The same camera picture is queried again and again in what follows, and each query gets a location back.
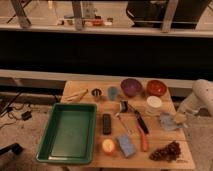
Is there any light blue towel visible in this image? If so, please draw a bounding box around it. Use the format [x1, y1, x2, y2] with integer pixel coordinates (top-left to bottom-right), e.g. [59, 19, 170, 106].
[159, 112, 182, 131]

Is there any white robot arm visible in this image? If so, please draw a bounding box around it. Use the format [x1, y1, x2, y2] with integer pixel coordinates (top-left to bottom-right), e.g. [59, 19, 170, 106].
[174, 79, 213, 124]

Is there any red bowl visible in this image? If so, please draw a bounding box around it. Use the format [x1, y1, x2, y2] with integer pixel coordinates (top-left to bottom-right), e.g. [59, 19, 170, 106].
[146, 80, 167, 97]

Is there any purple bowl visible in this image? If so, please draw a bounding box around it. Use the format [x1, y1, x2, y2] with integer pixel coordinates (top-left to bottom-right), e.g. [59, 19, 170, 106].
[120, 78, 143, 97]

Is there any bunch of dark grapes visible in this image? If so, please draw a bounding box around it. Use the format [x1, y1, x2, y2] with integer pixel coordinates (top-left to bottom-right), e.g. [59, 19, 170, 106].
[149, 141, 181, 162]

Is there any black white brush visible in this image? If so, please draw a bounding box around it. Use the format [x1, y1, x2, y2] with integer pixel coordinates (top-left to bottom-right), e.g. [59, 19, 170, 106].
[120, 100, 128, 113]

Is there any blue sponge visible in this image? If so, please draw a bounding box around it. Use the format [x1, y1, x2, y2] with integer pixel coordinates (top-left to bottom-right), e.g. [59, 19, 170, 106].
[116, 135, 136, 158]

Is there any black remote control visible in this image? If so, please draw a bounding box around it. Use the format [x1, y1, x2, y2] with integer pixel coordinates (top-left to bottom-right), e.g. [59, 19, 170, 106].
[103, 114, 111, 135]

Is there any orange round fruit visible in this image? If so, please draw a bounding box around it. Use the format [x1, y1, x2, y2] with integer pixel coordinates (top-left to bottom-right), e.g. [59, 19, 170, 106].
[102, 139, 115, 155]

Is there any green plastic tray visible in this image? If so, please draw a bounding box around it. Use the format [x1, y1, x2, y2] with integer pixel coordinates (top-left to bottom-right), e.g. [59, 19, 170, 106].
[36, 103, 97, 165]

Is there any black power adapter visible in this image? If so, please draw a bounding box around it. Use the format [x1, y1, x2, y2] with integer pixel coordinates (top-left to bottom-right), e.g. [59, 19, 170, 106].
[21, 111, 32, 121]

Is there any orange handled tool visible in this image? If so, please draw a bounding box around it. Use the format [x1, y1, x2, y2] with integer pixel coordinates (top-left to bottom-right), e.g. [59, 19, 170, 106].
[137, 126, 149, 152]

